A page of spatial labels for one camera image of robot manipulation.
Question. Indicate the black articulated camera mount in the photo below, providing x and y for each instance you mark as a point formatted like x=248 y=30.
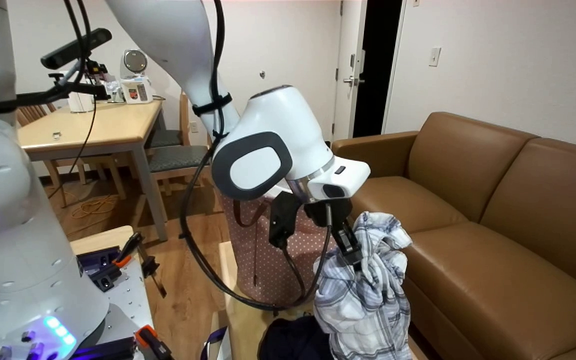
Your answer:
x=34 y=96

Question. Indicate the small black clamp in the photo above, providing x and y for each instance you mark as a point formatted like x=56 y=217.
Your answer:
x=150 y=271

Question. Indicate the small white box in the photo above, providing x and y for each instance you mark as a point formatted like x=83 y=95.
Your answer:
x=81 y=102

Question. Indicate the white perforated board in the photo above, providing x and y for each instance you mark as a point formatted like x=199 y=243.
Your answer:
x=130 y=302

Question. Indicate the wooden dining table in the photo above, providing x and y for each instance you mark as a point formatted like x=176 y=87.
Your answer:
x=115 y=122

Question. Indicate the round table mirror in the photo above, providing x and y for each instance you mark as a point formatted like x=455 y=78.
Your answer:
x=135 y=62

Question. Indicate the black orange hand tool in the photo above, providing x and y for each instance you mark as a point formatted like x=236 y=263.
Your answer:
x=129 y=251

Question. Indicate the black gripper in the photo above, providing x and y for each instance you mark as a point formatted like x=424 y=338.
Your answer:
x=328 y=213

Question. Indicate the white wall light switch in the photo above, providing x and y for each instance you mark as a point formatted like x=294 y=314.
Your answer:
x=434 y=56

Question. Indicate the pink patterned laundry bag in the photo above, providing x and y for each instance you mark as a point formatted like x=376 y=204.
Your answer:
x=255 y=260

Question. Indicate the brown leather sofa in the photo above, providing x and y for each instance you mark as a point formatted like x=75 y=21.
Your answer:
x=488 y=253

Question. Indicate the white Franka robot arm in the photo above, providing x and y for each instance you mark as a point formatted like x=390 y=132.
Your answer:
x=8 y=253

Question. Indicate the dark navy cloth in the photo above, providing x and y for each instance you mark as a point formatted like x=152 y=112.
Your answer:
x=294 y=340

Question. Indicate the white room door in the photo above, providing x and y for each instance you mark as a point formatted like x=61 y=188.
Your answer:
x=349 y=41

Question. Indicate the black stereo camera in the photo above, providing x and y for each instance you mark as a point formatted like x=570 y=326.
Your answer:
x=75 y=48

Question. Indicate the white blue plaid cloth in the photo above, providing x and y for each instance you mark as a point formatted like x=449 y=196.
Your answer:
x=361 y=301

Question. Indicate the wooden chair grey seat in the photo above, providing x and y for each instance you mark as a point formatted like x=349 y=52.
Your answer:
x=164 y=139
x=179 y=158

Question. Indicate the small photo frame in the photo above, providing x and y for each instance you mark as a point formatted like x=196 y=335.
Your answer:
x=136 y=90

